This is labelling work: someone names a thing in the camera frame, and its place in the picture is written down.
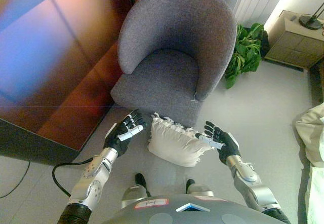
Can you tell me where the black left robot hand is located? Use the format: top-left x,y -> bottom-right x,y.
103,109 -> 148,157

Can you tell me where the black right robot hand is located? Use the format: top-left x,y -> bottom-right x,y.
195,121 -> 240,164

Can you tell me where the white fringed pillow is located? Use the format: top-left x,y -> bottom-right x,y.
147,111 -> 212,168

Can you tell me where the silver right robot leg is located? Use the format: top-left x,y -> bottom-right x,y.
185,179 -> 215,197

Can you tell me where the silver robot leg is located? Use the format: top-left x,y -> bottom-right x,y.
185,179 -> 215,197
121,173 -> 150,209

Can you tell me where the silver left robot leg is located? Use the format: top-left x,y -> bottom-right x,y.
121,173 -> 150,209

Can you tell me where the grey robot torso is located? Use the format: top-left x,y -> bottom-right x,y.
100,194 -> 281,224

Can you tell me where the green leafy potted plant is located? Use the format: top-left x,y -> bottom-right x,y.
224,22 -> 266,90

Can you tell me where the white bed linen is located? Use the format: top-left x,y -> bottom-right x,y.
292,102 -> 324,224

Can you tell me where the grey fabric tub armchair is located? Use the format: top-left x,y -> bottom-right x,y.
110,0 -> 238,126

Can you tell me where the dark glossy wooden cabinet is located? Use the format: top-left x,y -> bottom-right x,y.
0,0 -> 135,166

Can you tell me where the beige bedside cabinet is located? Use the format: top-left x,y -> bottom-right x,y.
264,10 -> 324,69

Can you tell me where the black lamp base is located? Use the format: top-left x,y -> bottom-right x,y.
298,6 -> 324,30

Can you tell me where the thin black floor cable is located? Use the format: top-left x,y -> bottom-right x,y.
0,160 -> 31,199

